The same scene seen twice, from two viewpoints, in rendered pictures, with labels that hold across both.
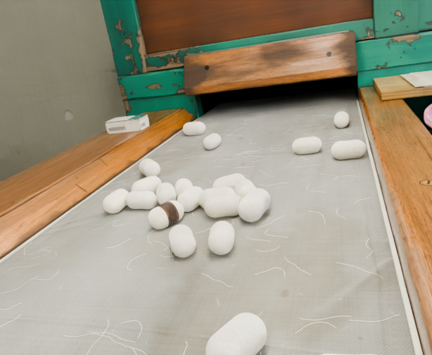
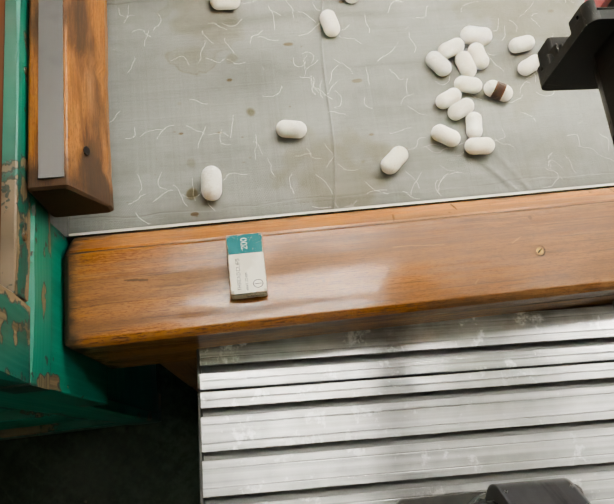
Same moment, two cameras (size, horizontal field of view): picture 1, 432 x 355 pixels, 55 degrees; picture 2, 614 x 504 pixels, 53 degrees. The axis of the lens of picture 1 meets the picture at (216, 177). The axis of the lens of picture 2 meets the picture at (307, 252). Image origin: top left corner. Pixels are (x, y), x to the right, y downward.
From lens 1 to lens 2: 92 cm
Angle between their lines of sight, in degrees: 83
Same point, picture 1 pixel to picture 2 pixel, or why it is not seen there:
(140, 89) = (44, 334)
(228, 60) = (79, 108)
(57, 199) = (490, 204)
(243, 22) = not seen: outside the picture
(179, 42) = not seen: outside the picture
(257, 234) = (497, 34)
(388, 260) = not seen: outside the picture
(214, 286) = not seen: hidden behind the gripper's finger
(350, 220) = not seen: outside the picture
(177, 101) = (54, 263)
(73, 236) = (526, 159)
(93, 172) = (421, 212)
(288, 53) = (80, 13)
